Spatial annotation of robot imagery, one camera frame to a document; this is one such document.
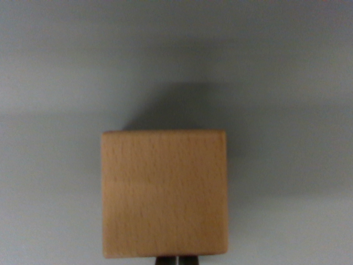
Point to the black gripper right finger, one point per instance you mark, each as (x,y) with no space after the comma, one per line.
(189,261)

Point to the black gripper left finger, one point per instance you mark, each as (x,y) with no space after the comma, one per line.
(165,261)

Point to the light wooden cube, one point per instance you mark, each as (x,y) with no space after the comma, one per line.
(165,193)

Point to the grey plastic tray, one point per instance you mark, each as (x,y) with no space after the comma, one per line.
(49,110)

